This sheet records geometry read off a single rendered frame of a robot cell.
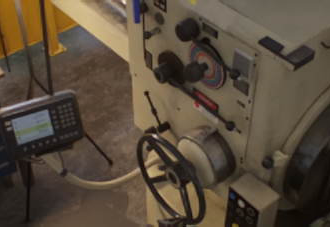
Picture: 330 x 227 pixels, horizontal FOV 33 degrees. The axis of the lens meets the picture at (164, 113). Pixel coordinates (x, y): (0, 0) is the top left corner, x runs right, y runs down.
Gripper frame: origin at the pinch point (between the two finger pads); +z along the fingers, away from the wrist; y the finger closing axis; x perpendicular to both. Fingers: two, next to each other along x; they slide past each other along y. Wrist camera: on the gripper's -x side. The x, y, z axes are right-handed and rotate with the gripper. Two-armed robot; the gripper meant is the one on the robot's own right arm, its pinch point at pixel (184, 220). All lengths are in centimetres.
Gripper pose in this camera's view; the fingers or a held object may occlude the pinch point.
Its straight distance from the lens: 211.4
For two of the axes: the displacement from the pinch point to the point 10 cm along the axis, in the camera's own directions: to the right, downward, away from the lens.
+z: 7.7, -4.4, 4.7
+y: -3.2, -8.9, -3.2
